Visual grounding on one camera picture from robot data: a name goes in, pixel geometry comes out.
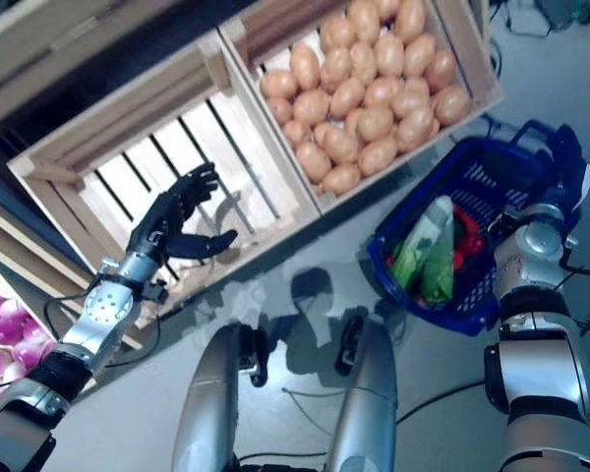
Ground wooden display stand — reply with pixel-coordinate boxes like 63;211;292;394
0;0;237;350

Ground thin pale floor wire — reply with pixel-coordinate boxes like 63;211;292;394
281;386;358;437

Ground black robot left foot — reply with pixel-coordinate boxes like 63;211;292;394
235;323;272;388

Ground purple onions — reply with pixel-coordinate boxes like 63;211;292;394
0;265;97;394

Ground wooden potato crate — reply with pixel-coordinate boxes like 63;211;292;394
218;0;505;215

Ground wooden slatted crate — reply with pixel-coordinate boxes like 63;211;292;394
7;36;322;306

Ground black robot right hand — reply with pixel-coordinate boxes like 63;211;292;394
538;122;590;217

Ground black robot foot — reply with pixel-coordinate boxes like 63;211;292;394
235;323;272;388
333;314;366;379

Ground black robot right foot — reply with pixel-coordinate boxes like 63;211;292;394
333;314;366;379

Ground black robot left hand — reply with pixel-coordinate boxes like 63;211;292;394
127;161;240;262

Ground blue plastic shopping basket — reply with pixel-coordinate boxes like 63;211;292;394
366;119;586;338

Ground black floor cable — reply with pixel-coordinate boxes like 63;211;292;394
395;381;488;425
235;449;325;463

